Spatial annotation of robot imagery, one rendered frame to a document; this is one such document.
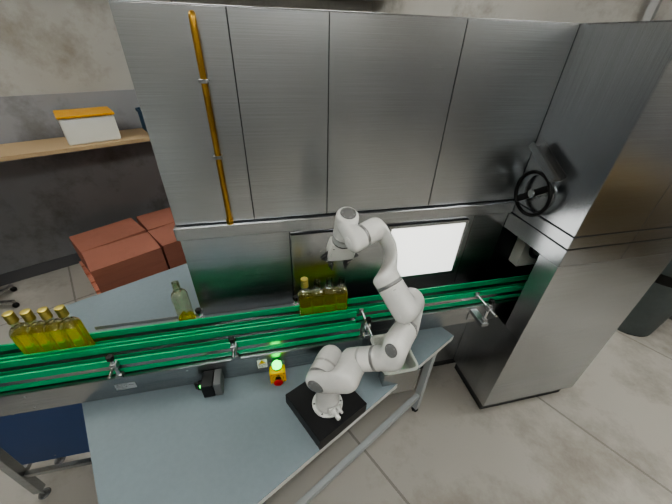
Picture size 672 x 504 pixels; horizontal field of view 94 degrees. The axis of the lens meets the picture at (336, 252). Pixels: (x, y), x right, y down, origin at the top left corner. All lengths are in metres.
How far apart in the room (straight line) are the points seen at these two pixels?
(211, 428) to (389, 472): 1.13
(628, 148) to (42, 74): 3.90
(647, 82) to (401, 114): 0.78
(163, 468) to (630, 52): 2.18
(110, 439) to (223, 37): 1.51
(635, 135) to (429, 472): 1.90
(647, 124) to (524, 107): 0.42
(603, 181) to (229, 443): 1.74
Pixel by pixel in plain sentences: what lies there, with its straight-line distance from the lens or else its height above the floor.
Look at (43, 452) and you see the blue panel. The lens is 2.24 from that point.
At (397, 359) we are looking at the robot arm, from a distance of 1.00.
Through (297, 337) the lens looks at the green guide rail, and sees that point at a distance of 1.48.
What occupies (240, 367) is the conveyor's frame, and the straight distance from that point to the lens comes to 1.57.
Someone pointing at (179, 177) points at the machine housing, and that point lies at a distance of 1.36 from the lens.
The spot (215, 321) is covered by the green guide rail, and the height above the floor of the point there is 0.94.
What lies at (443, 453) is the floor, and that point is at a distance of 2.35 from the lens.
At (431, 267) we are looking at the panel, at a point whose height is 1.03.
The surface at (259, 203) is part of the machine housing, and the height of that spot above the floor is 1.47.
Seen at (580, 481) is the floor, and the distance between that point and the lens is 2.63.
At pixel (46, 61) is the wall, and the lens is 3.80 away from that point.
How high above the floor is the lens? 2.06
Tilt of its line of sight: 34 degrees down
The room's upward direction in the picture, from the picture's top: 2 degrees clockwise
